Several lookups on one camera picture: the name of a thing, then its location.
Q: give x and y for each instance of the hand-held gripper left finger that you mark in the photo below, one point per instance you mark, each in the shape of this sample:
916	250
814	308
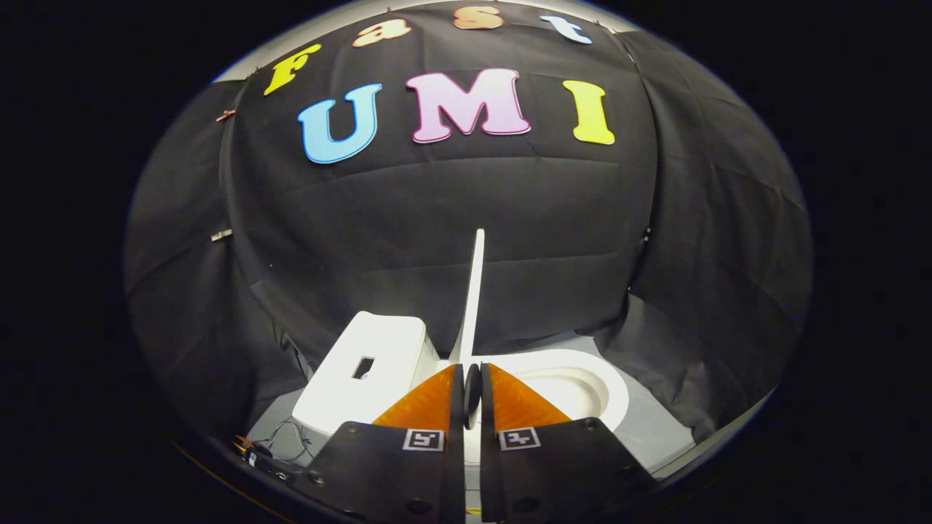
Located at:
459	451

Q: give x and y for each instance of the copper cloth clip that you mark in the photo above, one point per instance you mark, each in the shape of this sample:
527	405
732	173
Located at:
226	115

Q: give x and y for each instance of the black backdrop cloth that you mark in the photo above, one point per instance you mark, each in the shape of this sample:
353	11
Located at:
437	218

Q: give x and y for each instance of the white toilet seat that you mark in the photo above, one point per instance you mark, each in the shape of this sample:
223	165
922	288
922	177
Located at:
568	359

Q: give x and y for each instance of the silver cloth clip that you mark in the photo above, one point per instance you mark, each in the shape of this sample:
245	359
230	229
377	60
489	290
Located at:
221	235

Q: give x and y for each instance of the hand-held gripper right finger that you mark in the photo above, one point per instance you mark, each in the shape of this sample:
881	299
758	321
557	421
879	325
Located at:
486	451

